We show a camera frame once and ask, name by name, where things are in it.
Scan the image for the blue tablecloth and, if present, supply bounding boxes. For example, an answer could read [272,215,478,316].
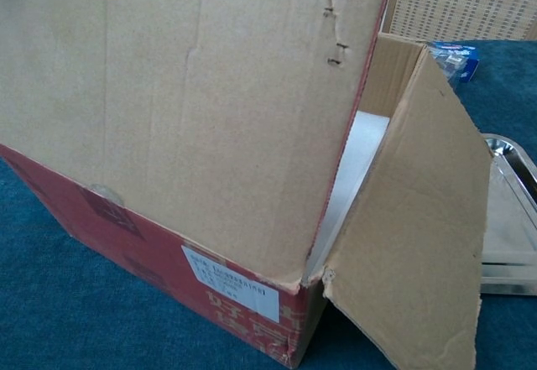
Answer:
[0,38,537,370]

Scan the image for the blue cookie package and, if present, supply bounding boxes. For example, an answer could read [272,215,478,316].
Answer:
[427,40,482,84]

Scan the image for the woven bamboo folding screen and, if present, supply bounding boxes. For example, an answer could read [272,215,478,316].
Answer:
[379,0,537,46]

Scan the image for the clear plastic snack package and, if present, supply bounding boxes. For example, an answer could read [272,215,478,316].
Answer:
[431,49,467,81]

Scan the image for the brown cardboard box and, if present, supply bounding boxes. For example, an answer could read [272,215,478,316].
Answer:
[0,0,494,370]

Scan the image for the stainless steel tray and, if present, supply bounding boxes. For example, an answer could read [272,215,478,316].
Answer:
[477,133,537,295]

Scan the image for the white foam sheet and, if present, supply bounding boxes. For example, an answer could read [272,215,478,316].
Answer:
[308,109,394,279]

